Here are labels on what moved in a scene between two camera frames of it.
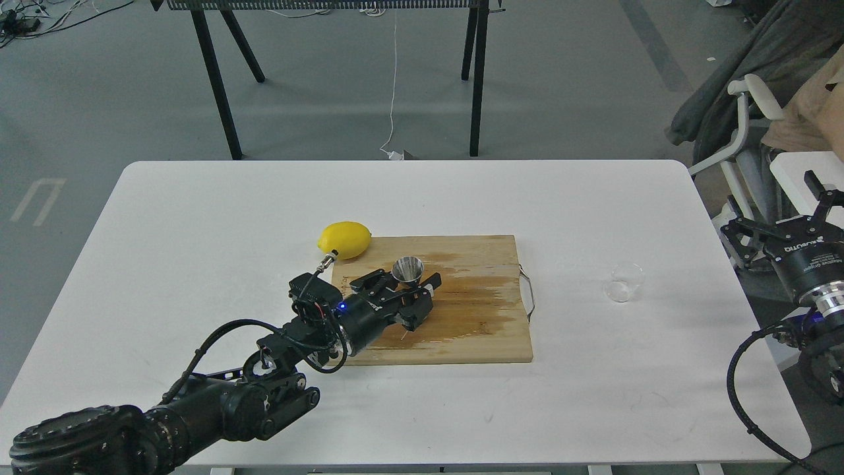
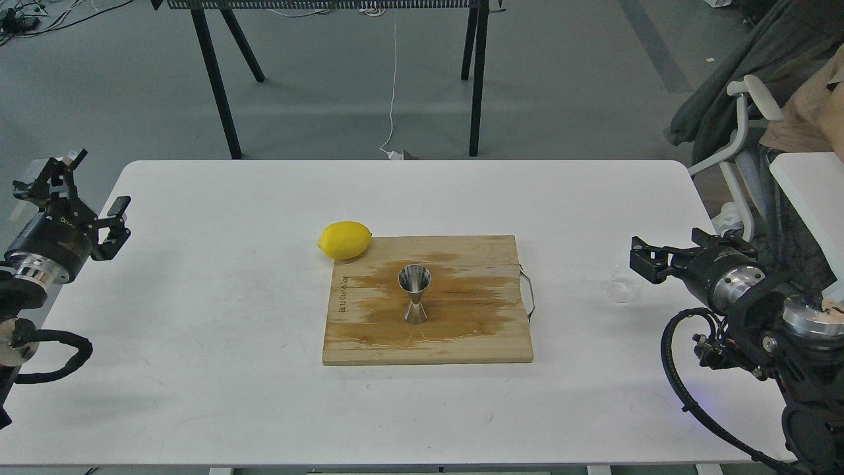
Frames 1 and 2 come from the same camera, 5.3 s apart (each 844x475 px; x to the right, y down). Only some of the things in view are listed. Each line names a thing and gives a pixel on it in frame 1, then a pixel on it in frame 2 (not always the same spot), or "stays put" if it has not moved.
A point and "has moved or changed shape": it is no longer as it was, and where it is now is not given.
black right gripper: [806, 262] -> [720, 270]
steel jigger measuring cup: [407, 268] has moved or changed shape
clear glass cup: [625, 282] stays put
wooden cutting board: [478, 314] stays put
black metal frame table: [198, 8] stays put
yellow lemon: [350, 239] stays put
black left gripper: [360, 318] -> [57, 245]
